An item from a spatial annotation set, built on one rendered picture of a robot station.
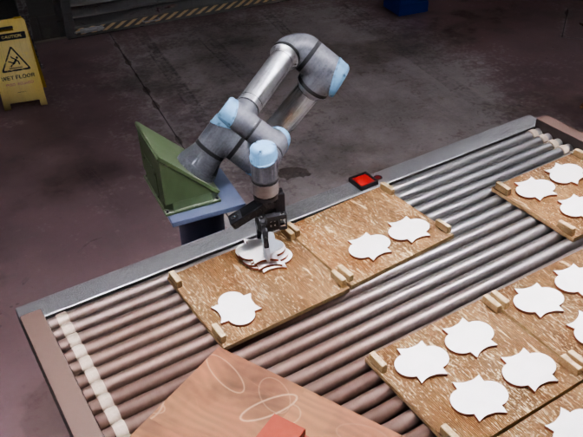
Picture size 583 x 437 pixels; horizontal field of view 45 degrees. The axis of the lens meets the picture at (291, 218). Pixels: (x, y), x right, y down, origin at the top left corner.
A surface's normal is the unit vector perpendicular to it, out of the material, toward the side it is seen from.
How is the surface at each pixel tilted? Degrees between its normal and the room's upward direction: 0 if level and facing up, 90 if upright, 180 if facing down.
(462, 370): 0
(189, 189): 90
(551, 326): 0
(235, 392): 0
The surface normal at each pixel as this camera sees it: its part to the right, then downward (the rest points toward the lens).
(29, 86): 0.32, 0.36
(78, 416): -0.03, -0.81
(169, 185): 0.42, 0.52
